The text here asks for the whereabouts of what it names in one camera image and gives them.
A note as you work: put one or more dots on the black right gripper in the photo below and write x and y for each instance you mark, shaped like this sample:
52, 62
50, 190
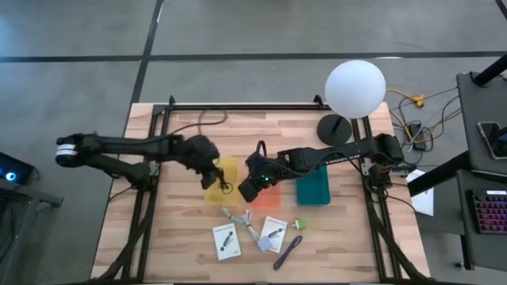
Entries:
257, 178

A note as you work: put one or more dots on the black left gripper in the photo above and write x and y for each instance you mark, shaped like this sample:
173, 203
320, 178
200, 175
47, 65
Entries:
198, 152

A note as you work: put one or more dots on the green charger plug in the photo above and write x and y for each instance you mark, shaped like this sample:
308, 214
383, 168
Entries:
301, 224

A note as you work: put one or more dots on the white card reader box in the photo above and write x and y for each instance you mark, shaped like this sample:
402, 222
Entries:
226, 241
274, 233

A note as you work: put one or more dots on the lavender charger block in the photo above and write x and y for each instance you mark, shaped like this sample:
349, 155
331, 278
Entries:
264, 244

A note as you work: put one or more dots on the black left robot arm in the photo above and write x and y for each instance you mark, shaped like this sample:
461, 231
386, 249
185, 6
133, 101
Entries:
119, 144

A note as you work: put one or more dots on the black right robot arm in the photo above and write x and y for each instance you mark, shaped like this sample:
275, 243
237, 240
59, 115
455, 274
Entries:
336, 152

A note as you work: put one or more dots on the yellow plastic bin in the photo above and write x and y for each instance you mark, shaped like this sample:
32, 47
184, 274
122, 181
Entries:
229, 168

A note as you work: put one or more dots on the orange plastic bin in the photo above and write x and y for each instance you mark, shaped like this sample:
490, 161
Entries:
271, 200

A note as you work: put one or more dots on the blue plastic bin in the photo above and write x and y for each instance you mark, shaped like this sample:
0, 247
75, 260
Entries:
313, 190

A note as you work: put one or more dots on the purple pen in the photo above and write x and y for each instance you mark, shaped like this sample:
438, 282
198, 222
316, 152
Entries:
288, 252

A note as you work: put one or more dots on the black round lamp base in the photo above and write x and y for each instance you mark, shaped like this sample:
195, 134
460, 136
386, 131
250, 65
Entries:
330, 132

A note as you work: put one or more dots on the white globe lamp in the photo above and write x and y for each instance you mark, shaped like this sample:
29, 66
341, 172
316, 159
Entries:
355, 89

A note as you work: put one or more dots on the black power adapter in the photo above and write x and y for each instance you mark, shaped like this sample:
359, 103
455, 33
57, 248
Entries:
417, 136

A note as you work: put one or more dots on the white paper sheet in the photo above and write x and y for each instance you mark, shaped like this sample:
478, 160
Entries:
424, 198

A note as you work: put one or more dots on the grey side stand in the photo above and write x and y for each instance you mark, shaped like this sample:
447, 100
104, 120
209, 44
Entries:
24, 198

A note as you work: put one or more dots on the black device with blue light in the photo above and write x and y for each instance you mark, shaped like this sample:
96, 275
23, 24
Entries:
14, 170

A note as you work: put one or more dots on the dark grey keyboard desk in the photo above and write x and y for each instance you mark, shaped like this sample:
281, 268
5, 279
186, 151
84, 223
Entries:
475, 245

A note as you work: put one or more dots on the backlit keyboard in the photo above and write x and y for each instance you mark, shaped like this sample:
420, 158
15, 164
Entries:
491, 211

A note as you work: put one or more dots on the smartphone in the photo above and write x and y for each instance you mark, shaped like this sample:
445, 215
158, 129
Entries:
491, 138

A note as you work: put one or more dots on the black monitor pole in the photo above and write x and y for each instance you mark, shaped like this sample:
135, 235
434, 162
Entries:
491, 71

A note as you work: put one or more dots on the silver frame bracket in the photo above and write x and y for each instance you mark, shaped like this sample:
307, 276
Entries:
367, 169

